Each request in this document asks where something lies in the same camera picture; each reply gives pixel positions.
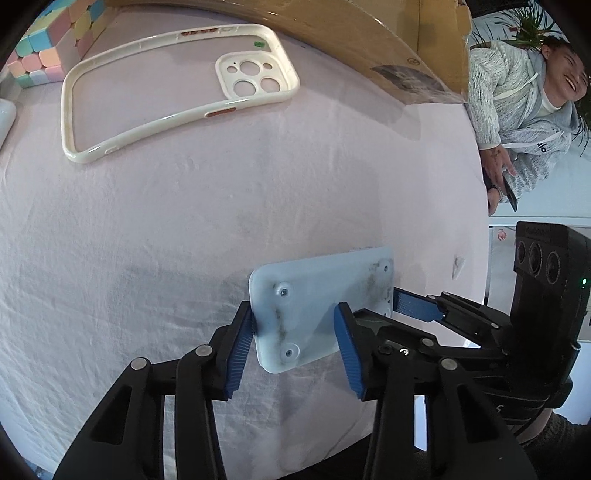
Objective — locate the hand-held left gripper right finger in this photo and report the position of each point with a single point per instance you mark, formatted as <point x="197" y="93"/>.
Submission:
<point x="348" y="350"/>

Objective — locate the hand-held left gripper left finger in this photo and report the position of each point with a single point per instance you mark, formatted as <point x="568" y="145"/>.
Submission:
<point x="240" y="346"/>

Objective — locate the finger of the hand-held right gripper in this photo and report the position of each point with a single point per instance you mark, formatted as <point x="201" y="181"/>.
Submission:
<point x="378" y="325"/>
<point x="415" y="306"/>

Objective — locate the light blue plastic plate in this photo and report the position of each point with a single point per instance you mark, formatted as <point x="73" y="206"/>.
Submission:
<point x="318" y="295"/>

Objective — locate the white phone case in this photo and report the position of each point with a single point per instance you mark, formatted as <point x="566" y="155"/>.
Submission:
<point x="286" y="69"/>

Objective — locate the cardboard box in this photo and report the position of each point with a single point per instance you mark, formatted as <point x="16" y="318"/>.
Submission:
<point x="369" y="37"/>

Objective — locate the white earbuds case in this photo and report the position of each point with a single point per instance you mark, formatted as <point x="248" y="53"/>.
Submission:
<point x="7" y="122"/>

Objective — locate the pastel sponge block set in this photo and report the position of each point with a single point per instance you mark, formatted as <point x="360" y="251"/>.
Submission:
<point x="51" y="60"/>

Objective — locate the person's right forearm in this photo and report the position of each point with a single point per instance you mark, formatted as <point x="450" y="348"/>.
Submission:
<point x="558" y="443"/>

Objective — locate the green potted plant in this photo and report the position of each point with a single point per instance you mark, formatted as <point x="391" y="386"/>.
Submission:
<point x="531" y="27"/>

